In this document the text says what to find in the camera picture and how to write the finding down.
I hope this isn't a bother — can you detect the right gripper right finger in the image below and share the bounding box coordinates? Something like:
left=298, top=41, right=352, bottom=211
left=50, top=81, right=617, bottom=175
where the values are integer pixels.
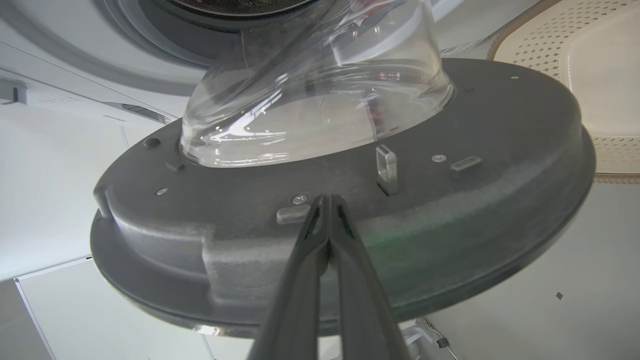
left=330, top=195, right=412, bottom=360

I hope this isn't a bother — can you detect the dark grey glass washer door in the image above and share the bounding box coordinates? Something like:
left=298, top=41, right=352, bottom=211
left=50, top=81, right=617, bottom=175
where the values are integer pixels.
left=90, top=0, right=597, bottom=339

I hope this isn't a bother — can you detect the beige perforated laundry basket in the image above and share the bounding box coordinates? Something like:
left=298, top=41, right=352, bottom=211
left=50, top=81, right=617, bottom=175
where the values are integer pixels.
left=487, top=0, right=640, bottom=184

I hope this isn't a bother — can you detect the white front-loading washing machine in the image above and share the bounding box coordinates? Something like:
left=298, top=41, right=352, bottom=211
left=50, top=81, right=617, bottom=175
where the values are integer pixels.
left=0, top=0, right=538, bottom=130

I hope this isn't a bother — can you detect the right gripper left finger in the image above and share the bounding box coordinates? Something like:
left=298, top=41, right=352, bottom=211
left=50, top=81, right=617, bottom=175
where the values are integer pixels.
left=249, top=195, right=332, bottom=360

